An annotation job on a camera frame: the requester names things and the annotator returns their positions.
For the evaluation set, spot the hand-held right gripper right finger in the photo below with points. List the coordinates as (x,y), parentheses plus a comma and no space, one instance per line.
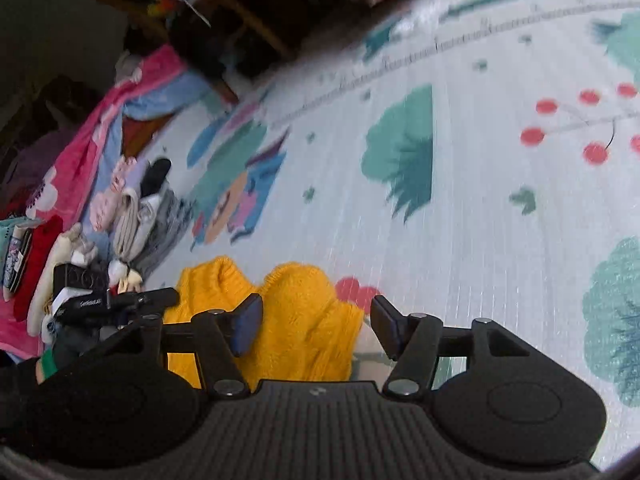
(387,325)

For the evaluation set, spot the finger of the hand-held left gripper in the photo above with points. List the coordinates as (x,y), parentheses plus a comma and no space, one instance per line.
(155,297)

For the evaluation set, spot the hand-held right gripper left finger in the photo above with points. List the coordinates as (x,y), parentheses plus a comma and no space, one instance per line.
(247,325)

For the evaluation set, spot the yellow knit sweater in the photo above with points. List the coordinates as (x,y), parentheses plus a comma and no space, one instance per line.
(300,310)

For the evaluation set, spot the pile of mixed clothes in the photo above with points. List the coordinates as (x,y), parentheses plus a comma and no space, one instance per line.
(40,255)

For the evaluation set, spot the person's left hand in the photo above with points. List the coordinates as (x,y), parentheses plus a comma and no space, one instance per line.
(75,347)

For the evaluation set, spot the folded grey garment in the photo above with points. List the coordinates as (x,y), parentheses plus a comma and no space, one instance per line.
(165,235)

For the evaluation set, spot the folded beige garment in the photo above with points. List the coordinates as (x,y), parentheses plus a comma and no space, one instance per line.
(132,222)

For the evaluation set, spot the folded pink floral garment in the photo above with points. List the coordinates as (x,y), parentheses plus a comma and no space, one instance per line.
(112,195)

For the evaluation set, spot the black socks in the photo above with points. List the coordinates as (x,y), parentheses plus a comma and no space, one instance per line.
(155,175)

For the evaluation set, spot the printed animal play mat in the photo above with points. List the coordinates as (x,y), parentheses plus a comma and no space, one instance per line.
(475,210)

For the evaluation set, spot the pink and blue blanket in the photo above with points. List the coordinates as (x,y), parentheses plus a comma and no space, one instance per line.
(85,145)

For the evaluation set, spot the white plush toy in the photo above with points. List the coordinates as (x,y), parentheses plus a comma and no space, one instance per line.
(127,67)

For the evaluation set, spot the wooden chair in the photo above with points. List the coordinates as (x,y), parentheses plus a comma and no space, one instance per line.
(240,25)

